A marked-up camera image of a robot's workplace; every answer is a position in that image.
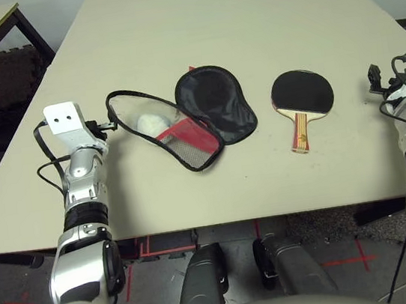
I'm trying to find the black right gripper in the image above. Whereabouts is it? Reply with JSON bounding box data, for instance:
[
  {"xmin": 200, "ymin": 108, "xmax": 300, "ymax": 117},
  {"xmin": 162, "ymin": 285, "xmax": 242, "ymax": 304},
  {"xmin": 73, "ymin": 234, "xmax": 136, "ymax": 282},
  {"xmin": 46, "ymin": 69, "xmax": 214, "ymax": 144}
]
[{"xmin": 366, "ymin": 61, "xmax": 402, "ymax": 101}]

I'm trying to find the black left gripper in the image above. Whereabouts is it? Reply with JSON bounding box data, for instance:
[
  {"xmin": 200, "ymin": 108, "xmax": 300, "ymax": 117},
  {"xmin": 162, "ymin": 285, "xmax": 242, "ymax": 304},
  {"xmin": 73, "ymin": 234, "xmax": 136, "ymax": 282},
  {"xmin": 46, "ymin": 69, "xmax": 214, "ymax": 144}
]
[{"xmin": 84, "ymin": 117, "xmax": 118, "ymax": 142}]

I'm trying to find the white plush toy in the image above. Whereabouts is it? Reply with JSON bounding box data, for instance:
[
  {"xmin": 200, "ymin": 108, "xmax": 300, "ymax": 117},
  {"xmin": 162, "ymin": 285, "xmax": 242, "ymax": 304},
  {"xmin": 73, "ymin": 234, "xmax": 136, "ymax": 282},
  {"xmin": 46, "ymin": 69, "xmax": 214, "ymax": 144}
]
[{"xmin": 135, "ymin": 109, "xmax": 175, "ymax": 139}]

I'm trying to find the black rubber ping-pong paddle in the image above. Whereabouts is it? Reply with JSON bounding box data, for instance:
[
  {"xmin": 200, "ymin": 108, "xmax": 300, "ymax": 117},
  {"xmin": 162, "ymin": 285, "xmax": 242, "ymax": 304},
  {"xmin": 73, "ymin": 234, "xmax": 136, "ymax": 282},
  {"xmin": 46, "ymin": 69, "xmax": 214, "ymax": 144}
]
[{"xmin": 267, "ymin": 65, "xmax": 342, "ymax": 157}]

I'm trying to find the black red paddle case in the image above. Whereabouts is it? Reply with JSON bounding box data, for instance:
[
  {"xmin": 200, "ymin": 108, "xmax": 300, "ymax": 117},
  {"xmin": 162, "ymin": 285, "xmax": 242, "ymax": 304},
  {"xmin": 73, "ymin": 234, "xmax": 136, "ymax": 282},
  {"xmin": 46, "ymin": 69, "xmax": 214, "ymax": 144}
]
[{"xmin": 101, "ymin": 57, "xmax": 265, "ymax": 185}]

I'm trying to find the grey robot left leg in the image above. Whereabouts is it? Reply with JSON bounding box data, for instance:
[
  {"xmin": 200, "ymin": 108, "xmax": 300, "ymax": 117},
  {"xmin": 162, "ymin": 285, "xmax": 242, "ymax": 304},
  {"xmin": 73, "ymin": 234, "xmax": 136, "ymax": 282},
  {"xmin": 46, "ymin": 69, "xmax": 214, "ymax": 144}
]
[{"xmin": 168, "ymin": 242, "xmax": 233, "ymax": 304}]

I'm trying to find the grey robot leg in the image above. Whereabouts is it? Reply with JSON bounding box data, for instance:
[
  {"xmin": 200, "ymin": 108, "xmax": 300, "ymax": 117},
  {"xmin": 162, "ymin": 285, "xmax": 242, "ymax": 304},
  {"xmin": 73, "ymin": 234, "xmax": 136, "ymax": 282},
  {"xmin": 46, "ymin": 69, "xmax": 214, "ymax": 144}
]
[
  {"xmin": 168, "ymin": 242, "xmax": 233, "ymax": 304},
  {"xmin": 251, "ymin": 228, "xmax": 339, "ymax": 303}
]

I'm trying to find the red tape cross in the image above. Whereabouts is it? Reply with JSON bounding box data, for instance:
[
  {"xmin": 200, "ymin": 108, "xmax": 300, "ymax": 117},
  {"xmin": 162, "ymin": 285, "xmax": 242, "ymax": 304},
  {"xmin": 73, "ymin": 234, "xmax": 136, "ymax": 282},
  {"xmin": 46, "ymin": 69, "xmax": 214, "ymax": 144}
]
[{"xmin": 320, "ymin": 236, "xmax": 379, "ymax": 278}]

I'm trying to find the grey robot right leg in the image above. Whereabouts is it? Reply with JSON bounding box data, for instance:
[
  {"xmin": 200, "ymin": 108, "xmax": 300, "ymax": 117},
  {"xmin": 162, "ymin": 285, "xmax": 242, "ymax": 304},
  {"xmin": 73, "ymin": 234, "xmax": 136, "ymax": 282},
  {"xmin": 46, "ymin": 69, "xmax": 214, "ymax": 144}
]
[{"xmin": 251, "ymin": 228, "xmax": 339, "ymax": 303}]

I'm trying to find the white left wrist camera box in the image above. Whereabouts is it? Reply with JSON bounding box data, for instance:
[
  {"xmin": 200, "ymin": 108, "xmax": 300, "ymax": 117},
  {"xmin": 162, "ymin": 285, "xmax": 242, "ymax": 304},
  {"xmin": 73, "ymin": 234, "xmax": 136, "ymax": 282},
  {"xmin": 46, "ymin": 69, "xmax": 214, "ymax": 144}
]
[{"xmin": 41, "ymin": 97, "xmax": 108, "ymax": 159}]

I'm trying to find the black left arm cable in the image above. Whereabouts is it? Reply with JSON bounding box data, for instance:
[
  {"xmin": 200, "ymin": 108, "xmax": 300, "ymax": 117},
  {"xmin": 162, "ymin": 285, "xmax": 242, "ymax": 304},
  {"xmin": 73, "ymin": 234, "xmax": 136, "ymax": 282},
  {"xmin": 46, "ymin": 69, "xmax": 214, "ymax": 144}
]
[{"xmin": 30, "ymin": 116, "xmax": 77, "ymax": 198}]

